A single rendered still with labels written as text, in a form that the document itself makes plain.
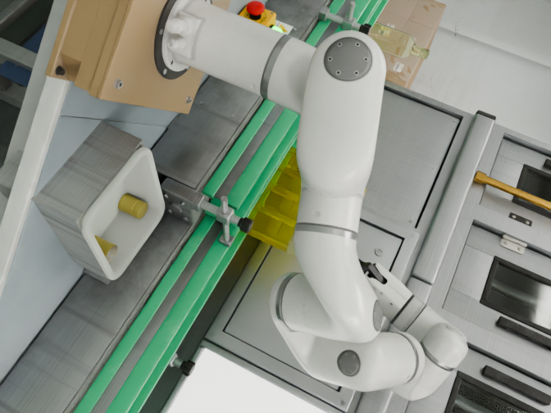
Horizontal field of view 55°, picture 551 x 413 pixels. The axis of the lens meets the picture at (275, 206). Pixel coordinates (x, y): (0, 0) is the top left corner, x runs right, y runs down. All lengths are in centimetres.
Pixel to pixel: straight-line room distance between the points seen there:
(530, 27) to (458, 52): 103
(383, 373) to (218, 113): 62
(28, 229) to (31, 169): 10
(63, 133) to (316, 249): 41
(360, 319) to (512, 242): 86
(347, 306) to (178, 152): 54
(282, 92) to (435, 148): 88
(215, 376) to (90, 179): 53
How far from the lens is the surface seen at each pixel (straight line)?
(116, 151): 88
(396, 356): 84
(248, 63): 76
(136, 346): 104
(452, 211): 143
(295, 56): 75
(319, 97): 65
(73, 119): 86
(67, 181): 86
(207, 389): 117
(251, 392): 117
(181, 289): 107
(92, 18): 75
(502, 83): 635
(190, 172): 105
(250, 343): 120
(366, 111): 64
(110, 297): 106
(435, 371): 104
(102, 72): 73
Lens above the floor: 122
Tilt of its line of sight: 11 degrees down
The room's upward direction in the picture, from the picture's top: 115 degrees clockwise
